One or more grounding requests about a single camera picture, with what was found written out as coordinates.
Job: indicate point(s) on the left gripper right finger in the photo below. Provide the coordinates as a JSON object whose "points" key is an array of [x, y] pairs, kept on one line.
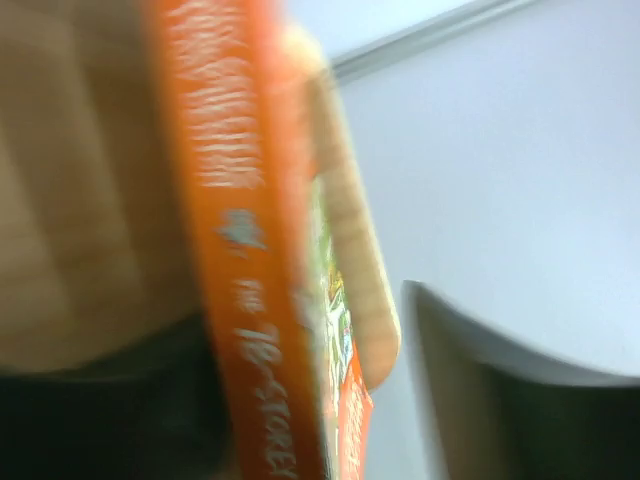
{"points": [[504, 410]]}

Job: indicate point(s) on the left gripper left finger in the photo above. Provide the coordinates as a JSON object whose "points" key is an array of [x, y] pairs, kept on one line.
{"points": [[153, 410]]}

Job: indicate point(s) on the orange 78-Storey Treehouse book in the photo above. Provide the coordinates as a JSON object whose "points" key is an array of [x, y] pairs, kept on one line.
{"points": [[277, 308]]}

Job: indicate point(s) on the wooden two-tier bookshelf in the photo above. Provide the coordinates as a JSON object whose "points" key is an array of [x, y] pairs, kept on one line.
{"points": [[93, 253]]}

